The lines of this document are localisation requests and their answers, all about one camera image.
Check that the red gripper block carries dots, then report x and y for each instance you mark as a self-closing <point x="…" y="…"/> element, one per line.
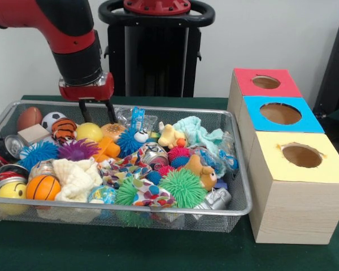
<point x="87" y="91"/>

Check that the orange striped tiger plush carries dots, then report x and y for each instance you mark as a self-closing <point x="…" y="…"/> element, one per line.
<point x="64" y="130"/>

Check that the red robot base flange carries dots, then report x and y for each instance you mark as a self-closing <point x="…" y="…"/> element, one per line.
<point x="156" y="7"/>

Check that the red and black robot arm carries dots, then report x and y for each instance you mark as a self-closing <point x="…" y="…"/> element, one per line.
<point x="67" y="34"/>

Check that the wooden box with three holes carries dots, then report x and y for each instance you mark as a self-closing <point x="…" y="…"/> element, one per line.
<point x="296" y="209"/>

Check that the plain yellow ball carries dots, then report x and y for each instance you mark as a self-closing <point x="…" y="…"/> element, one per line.
<point x="89" y="132"/>

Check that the purple spiky ball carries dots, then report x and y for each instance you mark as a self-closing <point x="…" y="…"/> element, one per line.
<point x="77" y="148"/>

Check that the black and white soccer ball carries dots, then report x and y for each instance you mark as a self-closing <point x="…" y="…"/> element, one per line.
<point x="51" y="120"/>

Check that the cream knitted cloth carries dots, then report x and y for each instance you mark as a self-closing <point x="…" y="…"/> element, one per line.
<point x="74" y="178"/>

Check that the brown football toy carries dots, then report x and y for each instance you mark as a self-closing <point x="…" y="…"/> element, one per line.
<point x="28" y="118"/>

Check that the yellow duck plush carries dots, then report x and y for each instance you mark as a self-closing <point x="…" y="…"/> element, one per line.
<point x="169" y="135"/>

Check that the orange basketball toy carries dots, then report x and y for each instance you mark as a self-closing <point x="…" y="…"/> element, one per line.
<point x="42" y="187"/>

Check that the large green spiky ball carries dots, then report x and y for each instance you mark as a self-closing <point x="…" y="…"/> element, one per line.
<point x="183" y="187"/>

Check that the yellow smiley face ball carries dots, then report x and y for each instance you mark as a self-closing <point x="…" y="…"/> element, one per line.
<point x="11" y="190"/>

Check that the brown bear plush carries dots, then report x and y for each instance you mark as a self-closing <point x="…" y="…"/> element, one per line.
<point x="202" y="170"/>

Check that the black upright panel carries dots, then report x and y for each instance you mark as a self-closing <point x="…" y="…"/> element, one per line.
<point x="334" y="70"/>

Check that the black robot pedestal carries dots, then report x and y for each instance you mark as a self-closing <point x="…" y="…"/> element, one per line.
<point x="155" y="62"/>

